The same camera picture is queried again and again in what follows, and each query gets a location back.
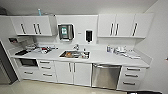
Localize stainless steel dishwasher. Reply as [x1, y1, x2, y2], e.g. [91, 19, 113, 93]
[91, 63, 123, 91]

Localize chrome faucet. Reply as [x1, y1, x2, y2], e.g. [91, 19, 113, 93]
[73, 43, 81, 52]

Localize white mug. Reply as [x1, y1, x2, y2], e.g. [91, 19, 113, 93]
[79, 51, 90, 60]

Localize black soap dispenser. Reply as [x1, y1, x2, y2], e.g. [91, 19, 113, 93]
[84, 29, 94, 44]

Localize steel sink basin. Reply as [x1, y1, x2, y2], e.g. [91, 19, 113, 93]
[59, 49, 91, 61]

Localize orange bowl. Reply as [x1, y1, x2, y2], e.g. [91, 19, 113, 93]
[64, 51, 75, 58]

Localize blue dish soap bottle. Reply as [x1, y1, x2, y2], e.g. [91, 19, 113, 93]
[106, 45, 112, 54]

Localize steel paper towel dispenser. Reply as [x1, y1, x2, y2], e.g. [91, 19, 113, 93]
[57, 23, 75, 42]

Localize white two-door base cabinet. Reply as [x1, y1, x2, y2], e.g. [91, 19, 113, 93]
[54, 60, 94, 87]

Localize white drawer unit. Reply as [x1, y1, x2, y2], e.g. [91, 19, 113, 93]
[118, 65, 148, 92]
[18, 59, 57, 83]

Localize light blue bottle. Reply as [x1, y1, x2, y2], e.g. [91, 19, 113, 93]
[37, 8, 43, 17]

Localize black built-in microwave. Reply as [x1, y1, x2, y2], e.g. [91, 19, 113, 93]
[16, 57, 40, 68]

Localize dark coffee machine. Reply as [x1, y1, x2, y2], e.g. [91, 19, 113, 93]
[7, 35, 26, 51]

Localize grey bin black lid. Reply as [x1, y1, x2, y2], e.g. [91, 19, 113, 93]
[136, 89, 165, 94]

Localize wire dish rack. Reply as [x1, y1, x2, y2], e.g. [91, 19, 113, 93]
[28, 44, 56, 55]

